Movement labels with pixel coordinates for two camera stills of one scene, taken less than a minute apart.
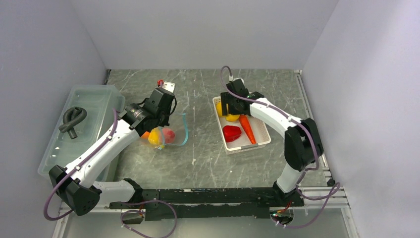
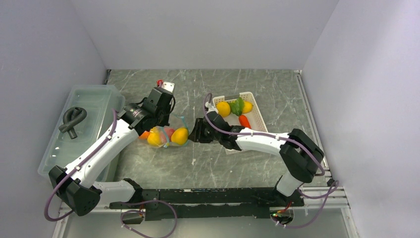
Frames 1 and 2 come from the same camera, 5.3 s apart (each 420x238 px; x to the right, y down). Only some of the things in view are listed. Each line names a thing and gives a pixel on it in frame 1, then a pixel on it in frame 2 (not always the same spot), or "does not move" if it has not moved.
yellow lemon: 232,118 to 180,136
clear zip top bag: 176,134 does not move
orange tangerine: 145,135 does not move
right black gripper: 226,98 to 196,135
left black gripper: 165,122 does not move
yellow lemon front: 155,136 does not move
